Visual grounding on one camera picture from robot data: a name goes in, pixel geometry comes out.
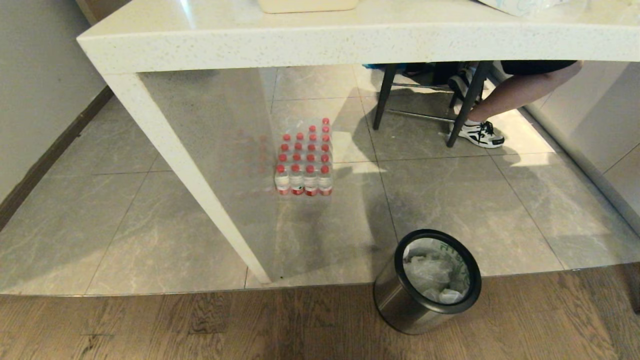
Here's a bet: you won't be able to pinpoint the round steel trash bin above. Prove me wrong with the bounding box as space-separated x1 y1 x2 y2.
373 229 483 336

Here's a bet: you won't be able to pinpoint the white plastic trash bag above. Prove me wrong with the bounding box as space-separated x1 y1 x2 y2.
403 238 472 305

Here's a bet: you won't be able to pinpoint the red-capped water bottle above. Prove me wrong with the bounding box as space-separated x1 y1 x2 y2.
275 164 290 196
318 164 334 197
290 164 305 196
304 164 319 197

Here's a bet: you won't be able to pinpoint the shrink-wrapped water bottle pack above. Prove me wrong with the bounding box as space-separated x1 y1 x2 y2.
273 117 335 198

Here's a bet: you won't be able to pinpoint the black chair legs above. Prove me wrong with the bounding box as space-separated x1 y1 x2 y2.
372 61 494 148

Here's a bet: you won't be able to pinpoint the white stone table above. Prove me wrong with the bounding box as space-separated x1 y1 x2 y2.
76 0 640 285

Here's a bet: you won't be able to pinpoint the cream plastic tray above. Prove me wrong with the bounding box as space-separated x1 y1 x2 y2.
257 0 360 14

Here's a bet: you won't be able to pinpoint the seated person's leg and sneaker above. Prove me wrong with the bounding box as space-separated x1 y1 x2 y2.
447 60 584 149

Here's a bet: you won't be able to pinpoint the brown wooden baseboard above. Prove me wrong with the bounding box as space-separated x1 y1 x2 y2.
0 85 115 232

